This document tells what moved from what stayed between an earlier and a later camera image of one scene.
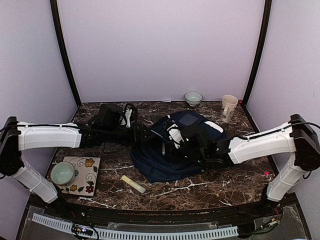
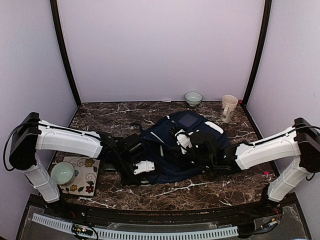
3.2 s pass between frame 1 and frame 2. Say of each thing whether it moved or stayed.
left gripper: moved
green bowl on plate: stayed
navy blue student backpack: stayed
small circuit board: stayed
